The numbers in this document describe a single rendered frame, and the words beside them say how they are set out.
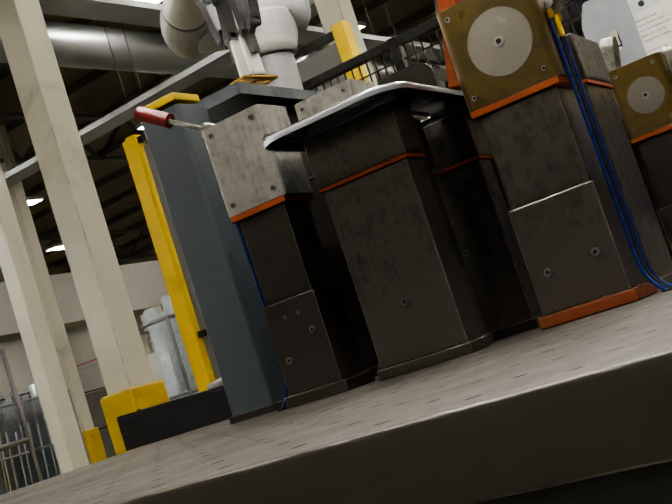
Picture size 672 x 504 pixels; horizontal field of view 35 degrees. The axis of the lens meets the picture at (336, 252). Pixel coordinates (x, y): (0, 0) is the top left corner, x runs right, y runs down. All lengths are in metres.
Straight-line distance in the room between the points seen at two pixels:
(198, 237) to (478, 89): 0.50
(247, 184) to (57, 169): 8.53
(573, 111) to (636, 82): 0.64
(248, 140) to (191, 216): 0.21
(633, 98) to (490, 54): 0.66
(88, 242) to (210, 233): 8.17
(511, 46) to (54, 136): 8.80
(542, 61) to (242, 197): 0.41
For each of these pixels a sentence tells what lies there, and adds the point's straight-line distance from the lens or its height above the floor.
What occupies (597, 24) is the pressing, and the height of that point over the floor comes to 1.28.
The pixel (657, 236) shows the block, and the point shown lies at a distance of 1.43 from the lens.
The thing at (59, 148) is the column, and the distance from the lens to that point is 9.82.
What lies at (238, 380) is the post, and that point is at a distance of 1.48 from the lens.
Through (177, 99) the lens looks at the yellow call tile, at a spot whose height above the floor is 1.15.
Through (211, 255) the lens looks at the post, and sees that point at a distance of 1.48.
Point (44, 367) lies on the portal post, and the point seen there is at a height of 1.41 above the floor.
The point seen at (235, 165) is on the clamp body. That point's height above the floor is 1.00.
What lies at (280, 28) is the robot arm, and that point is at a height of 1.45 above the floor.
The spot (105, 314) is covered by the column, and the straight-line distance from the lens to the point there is 9.56.
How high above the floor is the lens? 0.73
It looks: 6 degrees up
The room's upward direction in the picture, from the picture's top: 18 degrees counter-clockwise
